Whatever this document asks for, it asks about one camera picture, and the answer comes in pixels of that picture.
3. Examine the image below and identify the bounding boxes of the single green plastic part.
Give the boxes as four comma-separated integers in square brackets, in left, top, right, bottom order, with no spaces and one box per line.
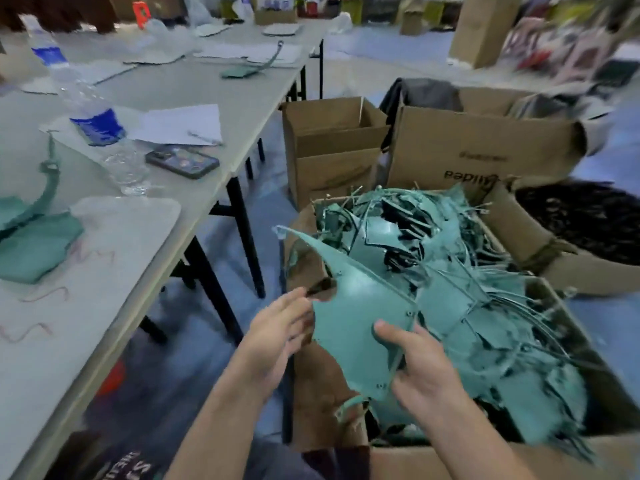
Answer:
[275,225,419,401]

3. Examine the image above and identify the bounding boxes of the black smartphone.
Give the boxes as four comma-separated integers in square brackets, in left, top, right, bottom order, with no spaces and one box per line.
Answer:
[145,145,221,180]

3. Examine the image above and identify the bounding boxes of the clear blue-label water bottle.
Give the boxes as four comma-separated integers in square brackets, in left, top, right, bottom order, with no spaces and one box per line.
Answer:
[18,13,69,71]
[55,65,151,196]

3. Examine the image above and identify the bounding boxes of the white paper sheet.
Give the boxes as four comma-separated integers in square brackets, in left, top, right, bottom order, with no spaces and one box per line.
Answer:
[130,103,225,148]

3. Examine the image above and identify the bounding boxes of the person's right hand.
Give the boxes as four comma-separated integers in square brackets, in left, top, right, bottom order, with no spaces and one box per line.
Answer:
[373,319,471,428]

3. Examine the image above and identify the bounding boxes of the small cardboard box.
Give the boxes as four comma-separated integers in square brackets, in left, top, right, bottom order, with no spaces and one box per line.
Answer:
[281,95,391,211]

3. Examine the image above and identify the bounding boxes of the box of green parts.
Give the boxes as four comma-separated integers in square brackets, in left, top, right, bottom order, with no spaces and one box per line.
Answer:
[283,179,640,480]

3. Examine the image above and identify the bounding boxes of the printed brown cardboard box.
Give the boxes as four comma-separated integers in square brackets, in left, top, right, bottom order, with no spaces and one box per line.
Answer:
[387,87,589,191]

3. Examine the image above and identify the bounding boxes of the dark grey jacket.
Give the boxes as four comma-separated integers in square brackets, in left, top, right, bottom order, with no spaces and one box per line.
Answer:
[380,77,463,151]

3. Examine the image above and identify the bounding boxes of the box of black small parts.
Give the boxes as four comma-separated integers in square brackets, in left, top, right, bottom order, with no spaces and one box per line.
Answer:
[485,177,640,296]

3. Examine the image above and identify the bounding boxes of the tall plain cardboard box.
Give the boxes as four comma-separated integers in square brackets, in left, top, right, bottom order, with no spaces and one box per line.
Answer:
[448,0,524,70]

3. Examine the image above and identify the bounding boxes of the person's left forearm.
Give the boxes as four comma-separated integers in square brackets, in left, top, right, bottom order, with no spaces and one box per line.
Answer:
[165,369,266,480]

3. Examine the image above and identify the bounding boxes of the person's left hand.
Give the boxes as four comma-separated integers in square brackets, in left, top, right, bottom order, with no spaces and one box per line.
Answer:
[232,287,316,396]

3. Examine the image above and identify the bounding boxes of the black metal table legs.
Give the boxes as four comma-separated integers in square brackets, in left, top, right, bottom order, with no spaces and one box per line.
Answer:
[140,39,326,346]

